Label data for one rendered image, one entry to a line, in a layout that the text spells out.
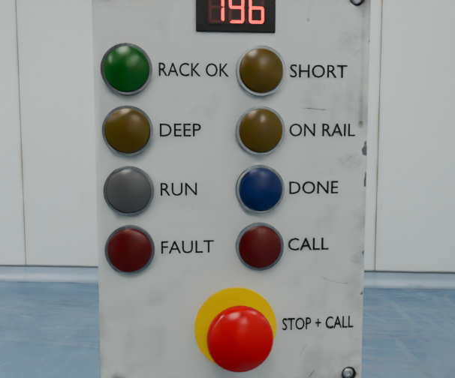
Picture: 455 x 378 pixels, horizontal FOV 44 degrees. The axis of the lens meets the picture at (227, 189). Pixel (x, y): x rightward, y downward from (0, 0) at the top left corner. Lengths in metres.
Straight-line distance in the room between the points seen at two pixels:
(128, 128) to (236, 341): 0.14
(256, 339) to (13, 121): 3.79
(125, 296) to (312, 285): 0.12
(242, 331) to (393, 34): 3.56
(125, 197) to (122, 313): 0.07
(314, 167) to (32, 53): 3.74
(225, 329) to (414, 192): 3.55
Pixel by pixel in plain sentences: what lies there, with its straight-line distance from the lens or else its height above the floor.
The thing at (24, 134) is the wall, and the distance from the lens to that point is 4.05.
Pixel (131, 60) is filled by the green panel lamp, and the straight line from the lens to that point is 0.34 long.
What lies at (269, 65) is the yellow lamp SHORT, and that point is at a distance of 0.35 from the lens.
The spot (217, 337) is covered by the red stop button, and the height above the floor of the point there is 0.91.
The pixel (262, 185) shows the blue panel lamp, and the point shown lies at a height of 0.99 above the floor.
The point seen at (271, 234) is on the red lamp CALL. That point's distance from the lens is 0.35.
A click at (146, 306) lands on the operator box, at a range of 0.36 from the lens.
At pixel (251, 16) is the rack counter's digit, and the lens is 0.35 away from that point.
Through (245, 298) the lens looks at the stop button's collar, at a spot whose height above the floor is 0.92.
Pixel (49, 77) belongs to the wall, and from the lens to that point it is 3.99.
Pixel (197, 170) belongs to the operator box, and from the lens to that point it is 0.35.
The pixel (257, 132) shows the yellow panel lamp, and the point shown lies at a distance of 0.34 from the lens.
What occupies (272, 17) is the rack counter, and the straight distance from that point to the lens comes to 0.36.
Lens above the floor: 1.03
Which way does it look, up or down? 6 degrees down
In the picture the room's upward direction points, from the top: straight up
